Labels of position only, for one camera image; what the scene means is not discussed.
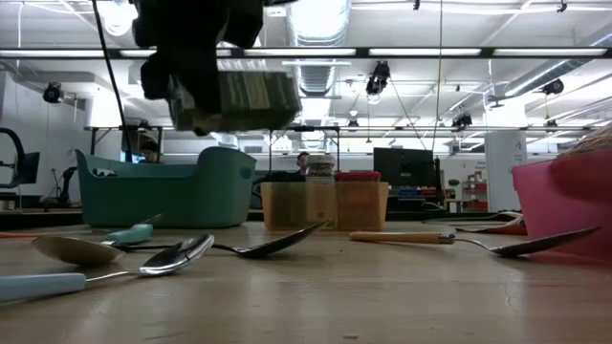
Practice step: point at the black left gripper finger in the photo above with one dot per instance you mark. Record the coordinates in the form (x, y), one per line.
(155, 76)
(203, 81)

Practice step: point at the green spice jar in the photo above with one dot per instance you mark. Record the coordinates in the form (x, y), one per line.
(258, 100)

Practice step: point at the bagel seasoning jar white lid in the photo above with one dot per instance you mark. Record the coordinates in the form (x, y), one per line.
(320, 165)

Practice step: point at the red-lidded spice container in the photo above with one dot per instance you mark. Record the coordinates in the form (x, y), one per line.
(358, 177)

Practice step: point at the black background robot arm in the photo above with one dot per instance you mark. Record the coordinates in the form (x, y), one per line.
(64, 191)

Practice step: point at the person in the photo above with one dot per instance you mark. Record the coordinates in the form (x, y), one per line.
(301, 162)
(149, 150)

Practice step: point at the black ceiling spotlight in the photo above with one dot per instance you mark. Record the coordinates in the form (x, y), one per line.
(553, 86)
(462, 120)
(378, 76)
(52, 93)

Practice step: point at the green plastic bin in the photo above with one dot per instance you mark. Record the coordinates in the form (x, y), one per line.
(143, 200)

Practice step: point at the orange translucent plastic bin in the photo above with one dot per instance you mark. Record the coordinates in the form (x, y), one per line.
(282, 205)

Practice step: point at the black computer monitor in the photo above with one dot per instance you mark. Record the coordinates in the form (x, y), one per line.
(404, 169)
(28, 167)

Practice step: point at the black rig crossbar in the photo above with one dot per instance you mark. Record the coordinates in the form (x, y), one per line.
(363, 52)

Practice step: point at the black metal spoon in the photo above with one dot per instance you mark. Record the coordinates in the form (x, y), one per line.
(272, 246)

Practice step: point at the red storage shelf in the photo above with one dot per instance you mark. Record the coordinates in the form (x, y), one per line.
(475, 188)

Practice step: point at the pink plastic tray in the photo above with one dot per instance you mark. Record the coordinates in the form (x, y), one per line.
(550, 215)

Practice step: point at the silver ceiling air duct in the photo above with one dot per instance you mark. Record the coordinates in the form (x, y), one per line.
(325, 79)

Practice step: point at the black aluminium table frame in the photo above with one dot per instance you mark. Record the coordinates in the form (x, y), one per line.
(38, 217)

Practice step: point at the silver ceiling duct pipe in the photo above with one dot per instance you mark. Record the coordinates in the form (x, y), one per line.
(550, 71)

